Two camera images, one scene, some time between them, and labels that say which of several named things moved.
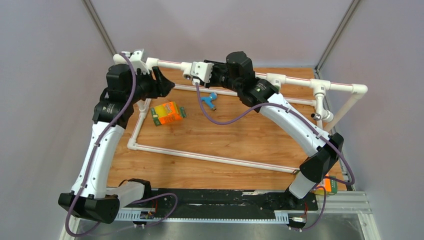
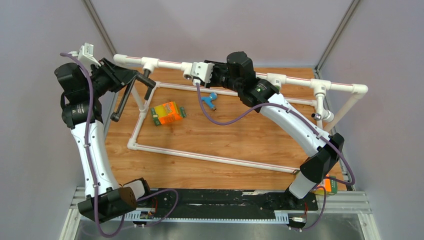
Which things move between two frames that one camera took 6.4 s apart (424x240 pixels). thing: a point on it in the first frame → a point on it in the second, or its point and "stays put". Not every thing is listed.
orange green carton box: x=167 y=113 stays put
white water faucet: x=325 y=115 stays put
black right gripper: x=215 y=67 stays put
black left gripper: x=160 y=87 → x=119 y=76
